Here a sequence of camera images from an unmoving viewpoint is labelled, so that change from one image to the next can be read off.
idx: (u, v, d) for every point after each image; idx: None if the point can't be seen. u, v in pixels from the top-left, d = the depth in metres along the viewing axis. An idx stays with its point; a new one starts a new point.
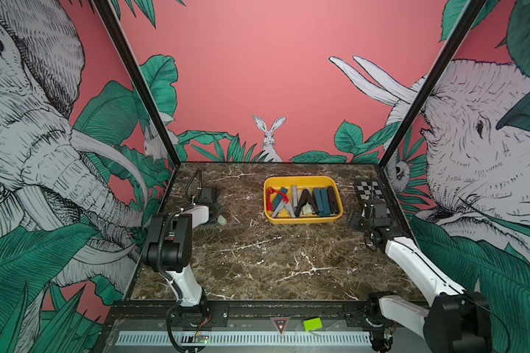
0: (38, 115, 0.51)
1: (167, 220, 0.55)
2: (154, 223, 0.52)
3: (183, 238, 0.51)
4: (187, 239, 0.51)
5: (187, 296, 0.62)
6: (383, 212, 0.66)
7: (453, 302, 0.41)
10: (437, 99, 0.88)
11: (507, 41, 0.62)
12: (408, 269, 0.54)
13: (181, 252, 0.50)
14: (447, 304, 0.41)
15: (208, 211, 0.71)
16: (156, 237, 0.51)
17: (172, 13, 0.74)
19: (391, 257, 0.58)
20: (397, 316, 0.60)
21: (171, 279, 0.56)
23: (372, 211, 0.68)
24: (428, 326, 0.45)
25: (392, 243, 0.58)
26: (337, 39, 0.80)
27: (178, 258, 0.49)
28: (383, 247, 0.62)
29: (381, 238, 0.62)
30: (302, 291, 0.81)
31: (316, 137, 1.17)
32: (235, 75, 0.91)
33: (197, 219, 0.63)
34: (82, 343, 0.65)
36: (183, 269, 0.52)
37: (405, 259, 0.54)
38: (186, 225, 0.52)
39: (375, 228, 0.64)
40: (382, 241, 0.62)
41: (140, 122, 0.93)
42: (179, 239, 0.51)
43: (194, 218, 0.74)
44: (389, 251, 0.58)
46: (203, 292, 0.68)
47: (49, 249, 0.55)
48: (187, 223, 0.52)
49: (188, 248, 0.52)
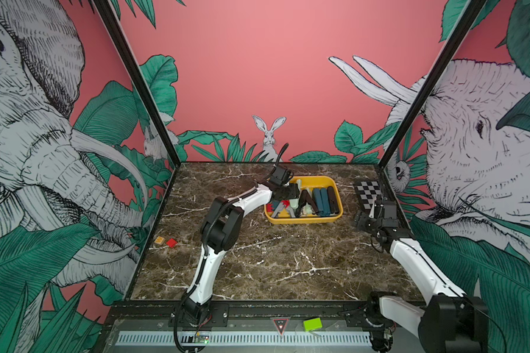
0: (38, 115, 0.51)
1: (224, 208, 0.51)
2: (213, 206, 0.60)
3: (231, 229, 0.57)
4: (235, 229, 0.58)
5: (202, 288, 0.64)
6: (392, 213, 0.66)
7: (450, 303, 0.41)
10: (437, 99, 0.88)
11: (507, 42, 0.62)
12: (411, 270, 0.53)
13: (227, 239, 0.57)
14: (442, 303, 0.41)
15: (267, 195, 0.72)
16: (212, 218, 0.59)
17: (173, 13, 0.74)
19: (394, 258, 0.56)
20: (395, 317, 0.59)
21: (205, 254, 0.61)
23: (382, 210, 0.68)
24: (423, 323, 0.45)
25: (398, 243, 0.58)
26: (337, 40, 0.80)
27: (222, 242, 0.58)
28: (389, 247, 0.62)
29: (387, 238, 0.62)
30: (302, 291, 0.81)
31: (315, 137, 1.17)
32: (235, 74, 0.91)
33: (257, 202, 0.68)
34: (82, 343, 0.65)
36: (218, 251, 0.59)
37: (408, 260, 0.54)
38: (236, 220, 0.57)
39: (381, 228, 0.64)
40: (387, 241, 0.62)
41: (140, 122, 0.93)
42: (228, 228, 0.57)
43: (255, 201, 0.67)
44: (394, 251, 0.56)
46: (210, 296, 0.69)
47: (49, 249, 0.55)
48: (238, 220, 0.57)
49: (234, 236, 0.60)
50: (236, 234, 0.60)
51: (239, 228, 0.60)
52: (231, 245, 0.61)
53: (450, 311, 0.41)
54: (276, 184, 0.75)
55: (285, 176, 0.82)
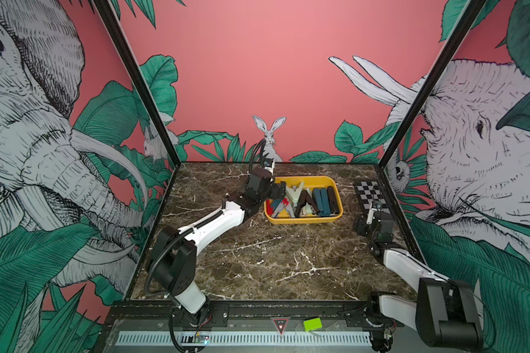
0: (38, 115, 0.51)
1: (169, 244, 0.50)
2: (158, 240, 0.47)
3: (178, 272, 0.44)
4: (187, 269, 0.46)
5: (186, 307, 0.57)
6: (387, 229, 0.70)
7: (437, 285, 0.44)
10: (437, 99, 0.88)
11: (507, 42, 0.62)
12: (401, 271, 0.58)
13: (176, 278, 0.44)
14: (429, 285, 0.44)
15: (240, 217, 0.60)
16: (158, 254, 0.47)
17: (172, 13, 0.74)
19: (389, 266, 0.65)
20: (395, 314, 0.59)
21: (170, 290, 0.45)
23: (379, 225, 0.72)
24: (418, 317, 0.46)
25: (389, 251, 0.63)
26: (336, 40, 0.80)
27: (171, 281, 0.45)
28: (382, 259, 0.66)
29: (380, 252, 0.67)
30: (302, 291, 0.81)
31: (315, 137, 1.17)
32: (235, 74, 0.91)
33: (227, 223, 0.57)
34: (82, 343, 0.65)
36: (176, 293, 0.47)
37: (400, 265, 0.58)
38: (185, 257, 0.44)
39: (375, 243, 0.69)
40: (380, 254, 0.67)
41: (140, 122, 0.93)
42: (175, 270, 0.45)
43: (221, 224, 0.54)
44: (387, 260, 0.64)
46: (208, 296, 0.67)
47: (49, 249, 0.55)
48: (187, 258, 0.44)
49: (185, 277, 0.47)
50: (190, 273, 0.48)
51: (193, 262, 0.47)
52: (181, 289, 0.48)
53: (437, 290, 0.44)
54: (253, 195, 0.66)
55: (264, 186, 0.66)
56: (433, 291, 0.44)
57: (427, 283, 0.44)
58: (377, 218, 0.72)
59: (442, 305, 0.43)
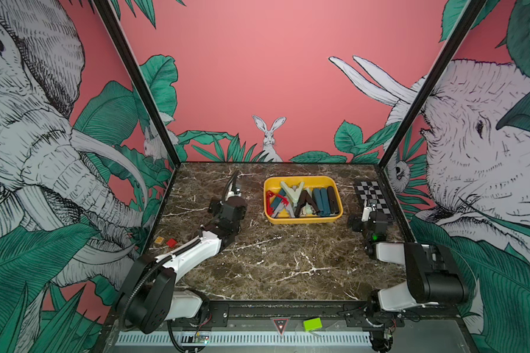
0: (38, 115, 0.51)
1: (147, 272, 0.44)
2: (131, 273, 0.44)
3: (154, 304, 0.42)
4: (163, 300, 0.43)
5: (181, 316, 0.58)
6: (381, 229, 0.74)
7: (420, 247, 0.50)
10: (437, 99, 0.88)
11: (507, 42, 0.62)
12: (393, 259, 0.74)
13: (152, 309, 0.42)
14: (413, 245, 0.50)
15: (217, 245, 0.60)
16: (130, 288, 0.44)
17: (172, 13, 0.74)
19: (382, 257, 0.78)
20: (394, 301, 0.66)
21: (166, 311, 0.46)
23: (375, 226, 0.76)
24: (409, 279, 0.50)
25: (380, 244, 0.68)
26: (336, 40, 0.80)
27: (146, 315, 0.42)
28: (375, 254, 0.71)
29: (373, 251, 0.72)
30: (302, 291, 0.81)
31: (315, 137, 1.16)
32: (235, 74, 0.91)
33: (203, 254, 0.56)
34: (82, 343, 0.65)
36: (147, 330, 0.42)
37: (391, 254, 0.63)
38: (163, 287, 0.42)
39: (370, 243, 0.73)
40: (372, 252, 0.73)
41: (140, 122, 0.93)
42: (149, 302, 0.42)
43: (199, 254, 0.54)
44: (380, 253, 0.68)
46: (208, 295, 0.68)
47: (49, 249, 0.55)
48: (165, 286, 0.42)
49: (160, 309, 0.43)
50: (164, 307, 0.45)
51: (171, 292, 0.45)
52: (152, 325, 0.43)
53: (420, 249, 0.50)
54: (228, 223, 0.67)
55: (238, 213, 0.68)
56: (417, 249, 0.50)
57: (411, 245, 0.50)
58: (374, 219, 0.75)
59: (425, 259, 0.48)
